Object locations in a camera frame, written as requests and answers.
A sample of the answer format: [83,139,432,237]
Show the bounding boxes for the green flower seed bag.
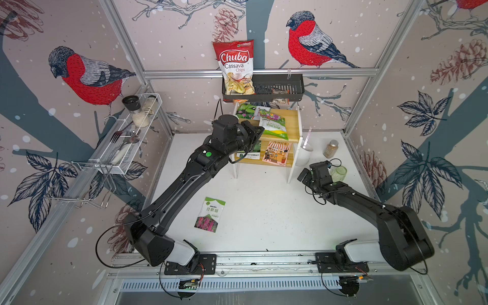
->
[259,112,288,141]

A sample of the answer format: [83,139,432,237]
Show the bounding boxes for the small white seed packet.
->
[254,106,271,119]

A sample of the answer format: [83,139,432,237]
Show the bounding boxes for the metal spoon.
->
[111,130,141,153]

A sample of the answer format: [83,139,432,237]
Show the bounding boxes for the glass jar in rack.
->
[142,95,158,116]

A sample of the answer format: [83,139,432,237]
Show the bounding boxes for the snack bar packet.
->
[271,87,296,95]

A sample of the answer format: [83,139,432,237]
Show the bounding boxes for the black wire basket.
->
[222,74,304,102]

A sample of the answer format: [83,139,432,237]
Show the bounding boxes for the amber small bottle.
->
[323,140,339,159]

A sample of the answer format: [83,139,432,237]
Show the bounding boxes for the wooden two-tier shelf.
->
[233,108,303,184]

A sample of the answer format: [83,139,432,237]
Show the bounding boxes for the chrome wire hanger rack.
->
[43,161,117,210]

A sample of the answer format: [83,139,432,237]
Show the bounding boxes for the pink straw spoon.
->
[302,127,312,148]

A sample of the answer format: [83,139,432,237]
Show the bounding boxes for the pink shop picture packet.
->
[263,141,291,166]

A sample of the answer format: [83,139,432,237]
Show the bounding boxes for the white cup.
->
[294,140,313,166]

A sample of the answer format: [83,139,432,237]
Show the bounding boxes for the white wire wall rack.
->
[74,93,161,176]

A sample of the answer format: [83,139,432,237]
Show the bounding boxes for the red Chuba cassava chips bag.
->
[212,40,255,95]

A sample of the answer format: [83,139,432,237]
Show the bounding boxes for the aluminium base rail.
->
[110,249,424,277]

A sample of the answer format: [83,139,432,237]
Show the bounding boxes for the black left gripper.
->
[224,120,265,156]

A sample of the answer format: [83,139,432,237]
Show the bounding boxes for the dark green lower seed bag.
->
[236,141,261,160]

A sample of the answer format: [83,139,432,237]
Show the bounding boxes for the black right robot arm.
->
[297,161,435,271]

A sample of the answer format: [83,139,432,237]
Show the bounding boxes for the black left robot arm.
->
[123,114,265,273]

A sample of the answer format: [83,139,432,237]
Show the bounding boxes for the green glass cup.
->
[330,166,348,182]

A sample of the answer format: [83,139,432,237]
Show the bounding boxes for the metal fork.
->
[110,121,133,143]

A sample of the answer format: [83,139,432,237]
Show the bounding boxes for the green white purple seed bag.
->
[194,197,226,233]

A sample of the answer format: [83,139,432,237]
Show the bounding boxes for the mimosa seed bag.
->
[236,104,257,120]

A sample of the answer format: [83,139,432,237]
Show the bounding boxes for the black lid spice grinder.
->
[122,95,150,128]

